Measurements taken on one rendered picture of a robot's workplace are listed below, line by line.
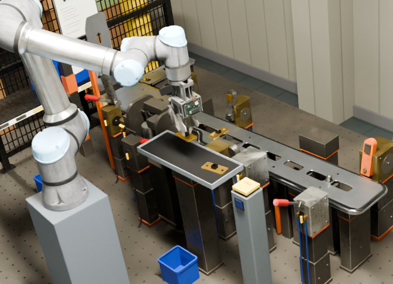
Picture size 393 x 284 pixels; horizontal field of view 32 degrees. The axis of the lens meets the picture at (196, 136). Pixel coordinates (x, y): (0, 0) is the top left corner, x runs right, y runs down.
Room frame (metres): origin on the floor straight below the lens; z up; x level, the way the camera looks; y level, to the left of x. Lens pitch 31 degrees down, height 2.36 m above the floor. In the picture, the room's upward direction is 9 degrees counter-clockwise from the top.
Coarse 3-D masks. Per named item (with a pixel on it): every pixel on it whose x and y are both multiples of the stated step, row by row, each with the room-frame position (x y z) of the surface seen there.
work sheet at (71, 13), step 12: (60, 0) 3.10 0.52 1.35; (72, 0) 3.14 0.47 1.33; (84, 0) 3.18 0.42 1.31; (60, 12) 3.09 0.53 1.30; (72, 12) 3.13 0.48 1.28; (84, 12) 3.17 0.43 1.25; (96, 12) 3.21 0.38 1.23; (60, 24) 3.08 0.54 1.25; (72, 24) 3.12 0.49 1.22; (84, 24) 3.16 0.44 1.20; (72, 36) 3.11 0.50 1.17
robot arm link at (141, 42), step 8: (128, 40) 1.92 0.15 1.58; (136, 40) 1.90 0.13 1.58; (144, 40) 1.90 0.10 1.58; (152, 40) 1.90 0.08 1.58; (120, 48) 1.91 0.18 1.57; (128, 48) 1.87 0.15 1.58; (136, 48) 1.85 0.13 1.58; (144, 48) 1.87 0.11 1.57; (152, 48) 1.88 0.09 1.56; (152, 56) 1.88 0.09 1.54
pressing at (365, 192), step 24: (120, 96) 2.73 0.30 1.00; (168, 96) 2.66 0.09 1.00; (216, 120) 2.39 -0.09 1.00; (240, 144) 2.18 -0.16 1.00; (264, 144) 2.16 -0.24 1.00; (288, 168) 1.98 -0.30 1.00; (312, 168) 1.95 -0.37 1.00; (336, 168) 1.93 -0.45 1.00; (336, 192) 1.80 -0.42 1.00; (360, 192) 1.78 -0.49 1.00; (384, 192) 1.76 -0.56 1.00
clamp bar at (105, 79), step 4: (100, 76) 2.54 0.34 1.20; (104, 76) 2.54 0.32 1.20; (108, 76) 2.55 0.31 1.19; (104, 80) 2.54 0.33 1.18; (108, 80) 2.54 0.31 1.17; (104, 84) 2.56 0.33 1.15; (108, 84) 2.54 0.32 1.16; (108, 88) 2.54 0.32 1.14; (112, 88) 2.55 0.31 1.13; (108, 92) 2.56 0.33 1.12; (112, 92) 2.55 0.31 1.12; (108, 96) 2.57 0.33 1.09; (112, 96) 2.55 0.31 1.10; (116, 96) 2.56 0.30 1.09
